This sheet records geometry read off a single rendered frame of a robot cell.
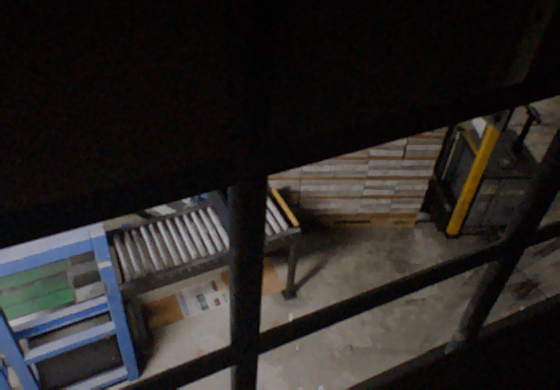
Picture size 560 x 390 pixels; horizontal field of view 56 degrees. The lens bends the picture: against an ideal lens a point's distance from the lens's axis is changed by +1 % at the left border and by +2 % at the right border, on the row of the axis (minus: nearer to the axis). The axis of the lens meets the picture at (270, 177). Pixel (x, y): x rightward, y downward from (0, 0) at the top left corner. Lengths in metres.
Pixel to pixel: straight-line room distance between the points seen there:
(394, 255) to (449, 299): 0.60
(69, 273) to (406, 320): 2.62
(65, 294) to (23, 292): 0.26
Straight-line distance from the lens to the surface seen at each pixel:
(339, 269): 4.71
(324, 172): 4.54
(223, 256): 3.69
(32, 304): 3.68
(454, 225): 5.09
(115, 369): 4.13
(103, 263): 3.06
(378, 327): 4.44
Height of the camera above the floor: 3.63
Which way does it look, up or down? 42 degrees down
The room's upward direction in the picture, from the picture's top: 3 degrees clockwise
